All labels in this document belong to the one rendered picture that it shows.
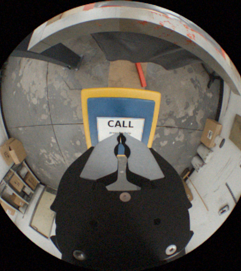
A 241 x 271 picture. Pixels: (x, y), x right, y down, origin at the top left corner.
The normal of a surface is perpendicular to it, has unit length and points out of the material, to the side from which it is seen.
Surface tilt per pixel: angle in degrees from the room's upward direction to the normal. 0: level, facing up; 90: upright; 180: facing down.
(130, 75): 0
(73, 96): 0
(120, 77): 1
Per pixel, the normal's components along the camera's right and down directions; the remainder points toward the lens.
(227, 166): -1.00, -0.03
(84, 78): 0.00, 0.47
